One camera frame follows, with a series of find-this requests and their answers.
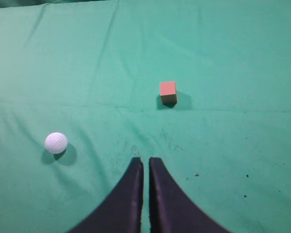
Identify red cube block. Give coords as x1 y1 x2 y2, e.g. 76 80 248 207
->
160 81 178 104

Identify white dimpled golf ball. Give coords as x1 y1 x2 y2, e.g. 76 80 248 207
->
45 132 68 154

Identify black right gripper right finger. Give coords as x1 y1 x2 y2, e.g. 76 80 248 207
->
149 157 228 233

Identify green table cloth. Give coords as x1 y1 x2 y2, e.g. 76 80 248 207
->
0 0 291 233

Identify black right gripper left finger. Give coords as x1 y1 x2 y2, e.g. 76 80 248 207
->
69 157 144 233

